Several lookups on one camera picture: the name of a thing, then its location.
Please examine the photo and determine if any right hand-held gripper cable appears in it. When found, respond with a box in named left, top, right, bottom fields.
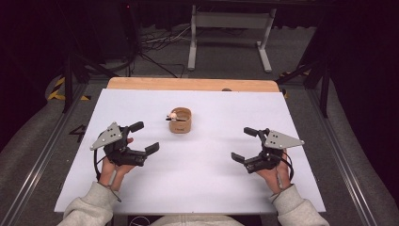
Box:
left=278, top=153, right=295, bottom=183

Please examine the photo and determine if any person's right hand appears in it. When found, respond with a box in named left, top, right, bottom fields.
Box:
left=256, top=150, right=292, bottom=195

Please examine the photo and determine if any aluminium floor rail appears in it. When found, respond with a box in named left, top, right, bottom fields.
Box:
left=305, top=89, right=381, bottom=226
left=0, top=84, right=89, bottom=226

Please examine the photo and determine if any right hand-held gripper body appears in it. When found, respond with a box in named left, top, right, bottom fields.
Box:
left=243, top=127, right=305, bottom=174

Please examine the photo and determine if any hand-held gripper cable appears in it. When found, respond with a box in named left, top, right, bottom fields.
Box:
left=278, top=153, right=295, bottom=183
left=92, top=148, right=105, bottom=183

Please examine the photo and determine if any person's left hand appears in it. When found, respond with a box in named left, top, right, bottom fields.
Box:
left=98, top=137, right=136, bottom=192

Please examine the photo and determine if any grey metal desk frame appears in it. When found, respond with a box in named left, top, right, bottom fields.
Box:
left=187, top=4, right=278, bottom=73

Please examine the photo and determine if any black tape floor mark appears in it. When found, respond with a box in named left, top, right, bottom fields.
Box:
left=69, top=124, right=88, bottom=144

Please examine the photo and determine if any white table board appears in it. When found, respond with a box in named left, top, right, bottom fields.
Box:
left=54, top=88, right=327, bottom=216

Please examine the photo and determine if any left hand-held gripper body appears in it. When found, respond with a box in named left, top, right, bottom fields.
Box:
left=89, top=121, right=149, bottom=168

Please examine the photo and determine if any bundle of floor cables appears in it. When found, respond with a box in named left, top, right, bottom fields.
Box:
left=137, top=24, right=193, bottom=79

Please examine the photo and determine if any black tripod stand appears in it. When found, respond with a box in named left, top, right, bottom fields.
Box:
left=60, top=53, right=120, bottom=114
left=276, top=56, right=330, bottom=119

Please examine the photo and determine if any yellow black floor tape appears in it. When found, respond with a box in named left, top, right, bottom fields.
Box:
left=46, top=76, right=92, bottom=102

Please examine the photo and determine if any wooden pen holder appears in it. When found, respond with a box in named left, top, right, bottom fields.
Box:
left=168, top=106, right=193, bottom=135

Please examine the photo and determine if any wooden table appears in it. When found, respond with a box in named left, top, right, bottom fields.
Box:
left=106, top=77, right=280, bottom=93

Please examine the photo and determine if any left hand-held gripper cable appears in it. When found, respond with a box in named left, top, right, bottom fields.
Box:
left=92, top=148, right=105, bottom=183

